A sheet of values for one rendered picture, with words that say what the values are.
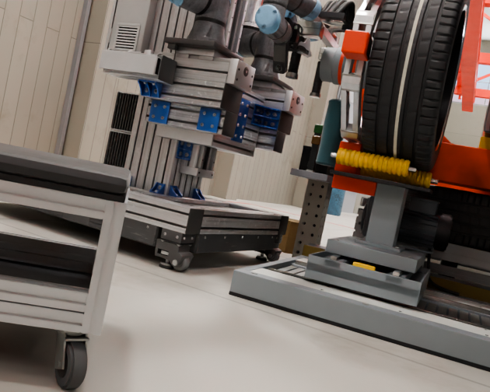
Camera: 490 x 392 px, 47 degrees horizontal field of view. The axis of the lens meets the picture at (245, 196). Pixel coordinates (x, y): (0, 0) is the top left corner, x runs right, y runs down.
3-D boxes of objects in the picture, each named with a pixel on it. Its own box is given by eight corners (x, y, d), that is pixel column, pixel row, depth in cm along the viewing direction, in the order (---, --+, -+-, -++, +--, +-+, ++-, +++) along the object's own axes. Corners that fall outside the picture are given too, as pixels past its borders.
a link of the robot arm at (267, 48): (268, 54, 249) (274, 23, 249) (246, 54, 259) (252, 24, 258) (285, 62, 258) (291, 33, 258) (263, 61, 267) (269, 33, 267)
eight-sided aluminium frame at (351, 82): (349, 133, 183) (385, -34, 181) (330, 130, 185) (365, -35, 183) (373, 152, 234) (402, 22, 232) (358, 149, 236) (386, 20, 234)
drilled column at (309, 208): (309, 270, 267) (328, 183, 265) (289, 264, 270) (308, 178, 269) (315, 268, 276) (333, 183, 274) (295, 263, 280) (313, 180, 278)
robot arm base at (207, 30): (177, 40, 211) (183, 13, 211) (199, 51, 225) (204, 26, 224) (211, 43, 204) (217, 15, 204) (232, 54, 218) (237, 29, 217)
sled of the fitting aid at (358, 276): (415, 310, 172) (422, 278, 171) (302, 279, 185) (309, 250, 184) (425, 291, 218) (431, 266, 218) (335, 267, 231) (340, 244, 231)
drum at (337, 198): (313, 209, 1034) (324, 160, 1031) (344, 216, 1006) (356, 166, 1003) (301, 208, 981) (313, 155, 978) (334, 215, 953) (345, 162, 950)
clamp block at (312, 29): (319, 36, 196) (322, 20, 196) (294, 33, 199) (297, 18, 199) (322, 40, 200) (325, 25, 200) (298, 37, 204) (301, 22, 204)
